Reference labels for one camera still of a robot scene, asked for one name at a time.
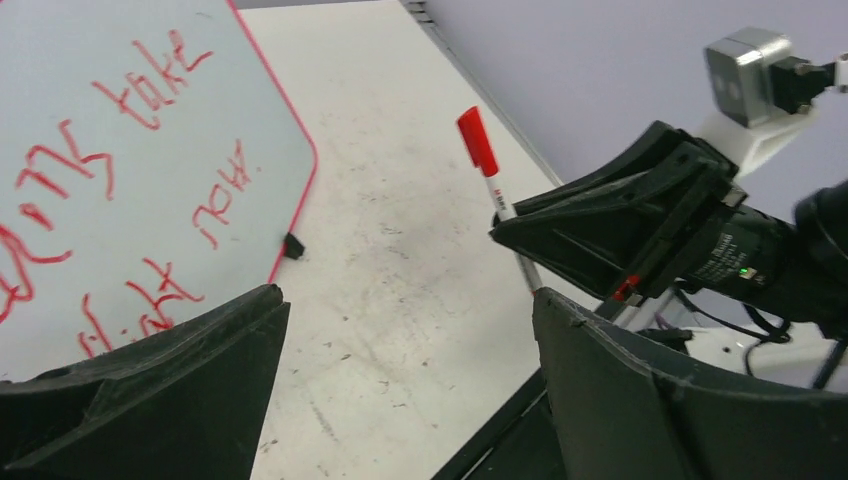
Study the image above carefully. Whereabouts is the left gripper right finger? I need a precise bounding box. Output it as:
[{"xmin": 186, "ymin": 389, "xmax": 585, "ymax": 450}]
[{"xmin": 532, "ymin": 288, "xmax": 847, "ymax": 479}]

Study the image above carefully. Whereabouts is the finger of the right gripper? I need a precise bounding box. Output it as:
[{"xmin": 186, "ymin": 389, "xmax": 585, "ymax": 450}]
[
  {"xmin": 516, "ymin": 121, "xmax": 703, "ymax": 216},
  {"xmin": 516, "ymin": 168, "xmax": 713, "ymax": 299}
]

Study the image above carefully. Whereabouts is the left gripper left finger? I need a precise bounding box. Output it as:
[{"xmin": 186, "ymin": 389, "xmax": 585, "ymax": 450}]
[{"xmin": 1, "ymin": 284, "xmax": 290, "ymax": 480}]

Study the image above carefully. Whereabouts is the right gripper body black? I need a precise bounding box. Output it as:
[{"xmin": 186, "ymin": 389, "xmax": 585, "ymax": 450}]
[{"xmin": 616, "ymin": 142, "xmax": 795, "ymax": 305}]

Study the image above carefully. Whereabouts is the red marker cap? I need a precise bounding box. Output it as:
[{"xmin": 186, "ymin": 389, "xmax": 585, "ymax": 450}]
[{"xmin": 456, "ymin": 106, "xmax": 499, "ymax": 178}]

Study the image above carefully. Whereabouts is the pink framed whiteboard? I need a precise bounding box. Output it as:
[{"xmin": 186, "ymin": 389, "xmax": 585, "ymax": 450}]
[{"xmin": 1, "ymin": 1, "xmax": 317, "ymax": 382}]

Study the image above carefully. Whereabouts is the white marker pen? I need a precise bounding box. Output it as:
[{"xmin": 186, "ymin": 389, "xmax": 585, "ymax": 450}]
[{"xmin": 483, "ymin": 173, "xmax": 544, "ymax": 296}]

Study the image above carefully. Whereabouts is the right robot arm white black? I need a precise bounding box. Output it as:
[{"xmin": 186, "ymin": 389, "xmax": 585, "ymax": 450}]
[{"xmin": 490, "ymin": 121, "xmax": 847, "ymax": 339}]

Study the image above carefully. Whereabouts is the black whiteboard foot clip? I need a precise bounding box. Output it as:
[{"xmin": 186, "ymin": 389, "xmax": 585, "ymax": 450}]
[{"xmin": 282, "ymin": 232, "xmax": 305, "ymax": 260}]

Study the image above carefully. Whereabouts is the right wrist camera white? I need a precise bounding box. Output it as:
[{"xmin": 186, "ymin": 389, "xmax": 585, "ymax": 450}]
[{"xmin": 698, "ymin": 27, "xmax": 847, "ymax": 177}]

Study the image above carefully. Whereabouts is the aluminium side rail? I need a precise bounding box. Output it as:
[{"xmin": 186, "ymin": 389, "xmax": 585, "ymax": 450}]
[{"xmin": 400, "ymin": 0, "xmax": 563, "ymax": 187}]

